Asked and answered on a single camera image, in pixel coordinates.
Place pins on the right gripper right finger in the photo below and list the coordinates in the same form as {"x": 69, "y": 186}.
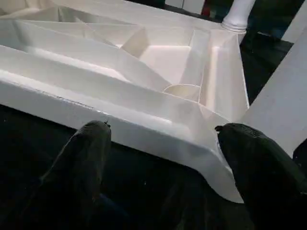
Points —
{"x": 268, "y": 187}

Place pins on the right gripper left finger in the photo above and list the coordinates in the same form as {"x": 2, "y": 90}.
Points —
{"x": 76, "y": 179}

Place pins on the white plastic table leg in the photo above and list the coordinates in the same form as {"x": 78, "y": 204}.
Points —
{"x": 237, "y": 14}
{"x": 275, "y": 107}

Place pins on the white plastic table top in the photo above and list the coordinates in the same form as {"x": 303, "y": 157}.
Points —
{"x": 96, "y": 72}

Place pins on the black work mat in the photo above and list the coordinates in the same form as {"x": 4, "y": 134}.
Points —
{"x": 144, "y": 179}

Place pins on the flat white board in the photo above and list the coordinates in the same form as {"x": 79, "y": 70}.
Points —
{"x": 298, "y": 24}

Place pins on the red container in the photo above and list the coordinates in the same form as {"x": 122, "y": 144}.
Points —
{"x": 206, "y": 9}

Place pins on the white cabinet with openings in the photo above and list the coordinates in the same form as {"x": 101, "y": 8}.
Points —
{"x": 187, "y": 4}

